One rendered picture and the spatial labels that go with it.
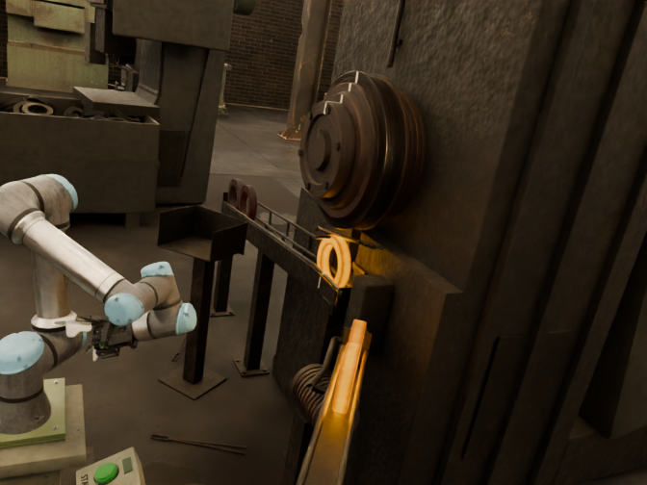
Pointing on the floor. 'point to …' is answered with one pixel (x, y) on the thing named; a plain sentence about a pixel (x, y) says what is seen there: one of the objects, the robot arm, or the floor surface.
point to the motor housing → (304, 420)
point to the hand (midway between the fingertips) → (70, 335)
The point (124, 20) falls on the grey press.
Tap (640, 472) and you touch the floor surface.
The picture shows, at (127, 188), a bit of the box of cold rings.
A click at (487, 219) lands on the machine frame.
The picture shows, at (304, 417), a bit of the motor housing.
